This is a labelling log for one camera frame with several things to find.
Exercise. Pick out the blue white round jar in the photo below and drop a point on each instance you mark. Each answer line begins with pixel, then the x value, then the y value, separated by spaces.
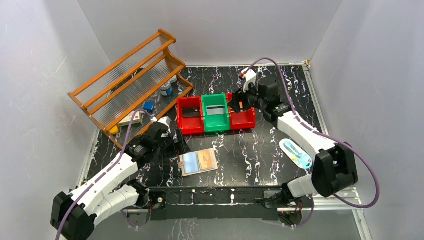
pixel 166 89

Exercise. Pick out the black card in bin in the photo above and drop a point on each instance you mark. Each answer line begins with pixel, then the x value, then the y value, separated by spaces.
pixel 191 112

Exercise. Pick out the small blue cube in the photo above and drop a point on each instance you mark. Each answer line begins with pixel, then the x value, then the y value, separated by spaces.
pixel 148 106

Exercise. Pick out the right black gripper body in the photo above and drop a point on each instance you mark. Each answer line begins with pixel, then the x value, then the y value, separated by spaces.
pixel 252 99

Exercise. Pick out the red plastic bin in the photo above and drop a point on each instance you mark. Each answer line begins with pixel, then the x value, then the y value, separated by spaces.
pixel 246 119
pixel 190 118

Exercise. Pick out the orange wooden shelf rack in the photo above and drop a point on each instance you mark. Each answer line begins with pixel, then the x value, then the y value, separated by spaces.
pixel 133 79

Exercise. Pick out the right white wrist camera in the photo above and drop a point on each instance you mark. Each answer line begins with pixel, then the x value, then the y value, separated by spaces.
pixel 249 76

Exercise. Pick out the small yellow object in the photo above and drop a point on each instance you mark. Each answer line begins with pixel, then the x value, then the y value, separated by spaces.
pixel 114 130

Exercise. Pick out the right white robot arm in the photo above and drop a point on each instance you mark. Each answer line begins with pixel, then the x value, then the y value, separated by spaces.
pixel 333 164

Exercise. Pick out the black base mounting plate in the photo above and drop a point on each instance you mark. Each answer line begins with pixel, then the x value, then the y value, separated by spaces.
pixel 215 202

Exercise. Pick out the right red plastic bin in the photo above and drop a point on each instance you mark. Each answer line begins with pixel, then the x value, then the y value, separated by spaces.
pixel 246 119

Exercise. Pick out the beige leather card holder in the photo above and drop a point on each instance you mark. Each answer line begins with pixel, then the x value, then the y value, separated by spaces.
pixel 189 164

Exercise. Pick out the toothbrush blister pack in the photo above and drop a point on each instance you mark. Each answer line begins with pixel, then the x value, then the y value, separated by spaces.
pixel 296 154

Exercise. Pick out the silver card in bin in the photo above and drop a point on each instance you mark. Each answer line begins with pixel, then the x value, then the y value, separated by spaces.
pixel 215 110

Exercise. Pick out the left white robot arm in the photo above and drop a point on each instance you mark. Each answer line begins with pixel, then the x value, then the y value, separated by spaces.
pixel 75 215

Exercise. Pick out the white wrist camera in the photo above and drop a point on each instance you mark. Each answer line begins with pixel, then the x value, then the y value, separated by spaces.
pixel 249 76
pixel 166 121

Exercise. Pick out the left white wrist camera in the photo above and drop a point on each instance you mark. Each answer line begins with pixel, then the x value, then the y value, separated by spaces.
pixel 166 121

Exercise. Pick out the left red plastic bin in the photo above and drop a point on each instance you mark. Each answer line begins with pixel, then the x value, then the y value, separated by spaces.
pixel 190 118

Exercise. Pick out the small white red box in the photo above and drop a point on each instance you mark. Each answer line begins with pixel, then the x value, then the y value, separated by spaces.
pixel 136 120

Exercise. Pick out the green plastic bin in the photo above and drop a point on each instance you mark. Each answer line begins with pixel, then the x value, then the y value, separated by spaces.
pixel 216 117

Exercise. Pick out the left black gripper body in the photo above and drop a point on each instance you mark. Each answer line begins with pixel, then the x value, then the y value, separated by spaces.
pixel 175 141

